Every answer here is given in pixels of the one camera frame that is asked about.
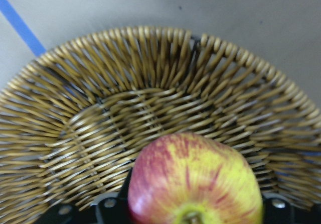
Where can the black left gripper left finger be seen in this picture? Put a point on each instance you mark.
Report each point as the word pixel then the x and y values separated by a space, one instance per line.
pixel 109 207

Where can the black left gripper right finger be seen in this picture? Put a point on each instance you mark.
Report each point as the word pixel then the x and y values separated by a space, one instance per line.
pixel 278 209

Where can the red yellow apple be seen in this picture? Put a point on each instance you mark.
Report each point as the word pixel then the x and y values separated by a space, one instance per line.
pixel 186 178

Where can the woven wicker basket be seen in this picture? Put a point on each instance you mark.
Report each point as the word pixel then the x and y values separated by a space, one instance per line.
pixel 74 119

